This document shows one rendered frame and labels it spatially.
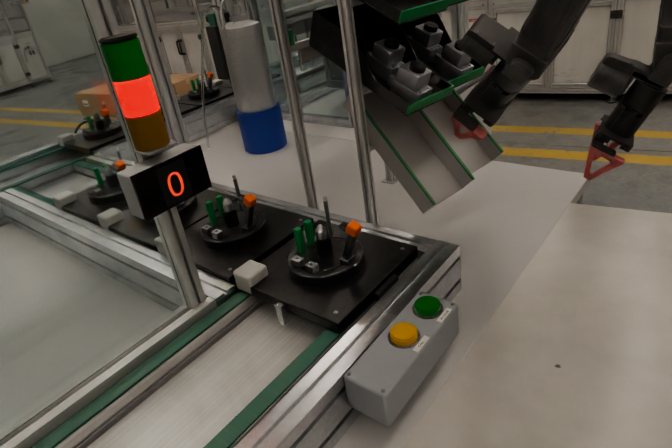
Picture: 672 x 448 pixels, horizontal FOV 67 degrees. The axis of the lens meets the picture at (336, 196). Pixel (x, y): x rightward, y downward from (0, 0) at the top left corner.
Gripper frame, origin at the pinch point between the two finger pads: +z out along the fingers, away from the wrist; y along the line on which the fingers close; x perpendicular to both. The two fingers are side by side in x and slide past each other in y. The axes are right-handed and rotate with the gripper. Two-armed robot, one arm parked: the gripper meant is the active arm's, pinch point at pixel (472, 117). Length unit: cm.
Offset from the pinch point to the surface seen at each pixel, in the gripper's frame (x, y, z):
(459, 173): 5.6, 5.0, 11.0
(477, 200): 15.7, -4.1, 31.8
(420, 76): -12.1, 4.3, -6.4
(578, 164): 86, -158, 192
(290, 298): -5.9, 47.7, 3.5
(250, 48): -66, -14, 62
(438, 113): -5.5, -8.2, 18.0
